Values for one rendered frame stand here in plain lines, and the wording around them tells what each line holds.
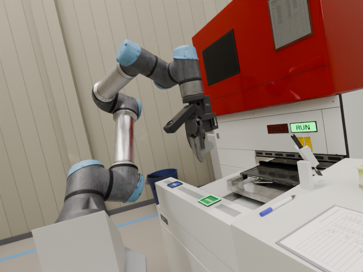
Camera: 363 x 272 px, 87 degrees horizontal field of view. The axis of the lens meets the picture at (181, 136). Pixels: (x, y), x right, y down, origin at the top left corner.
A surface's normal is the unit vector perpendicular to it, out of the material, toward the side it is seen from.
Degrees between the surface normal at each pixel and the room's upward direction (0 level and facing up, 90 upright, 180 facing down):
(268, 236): 0
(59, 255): 90
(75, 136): 90
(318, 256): 0
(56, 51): 90
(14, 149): 90
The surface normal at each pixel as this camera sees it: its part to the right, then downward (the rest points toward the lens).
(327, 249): -0.19, -0.98
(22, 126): 0.20, 0.04
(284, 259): -0.86, 0.21
